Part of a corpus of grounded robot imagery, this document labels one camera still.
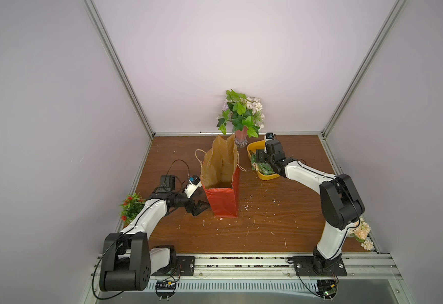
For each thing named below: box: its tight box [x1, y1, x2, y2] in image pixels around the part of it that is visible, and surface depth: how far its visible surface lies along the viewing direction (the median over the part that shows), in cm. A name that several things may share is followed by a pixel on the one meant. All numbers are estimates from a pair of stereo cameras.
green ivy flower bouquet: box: [216, 89, 266, 138], surface depth 94 cm
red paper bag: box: [199, 133, 240, 218], surface depth 84 cm
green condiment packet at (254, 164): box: [250, 153, 259, 171], surface depth 97 cm
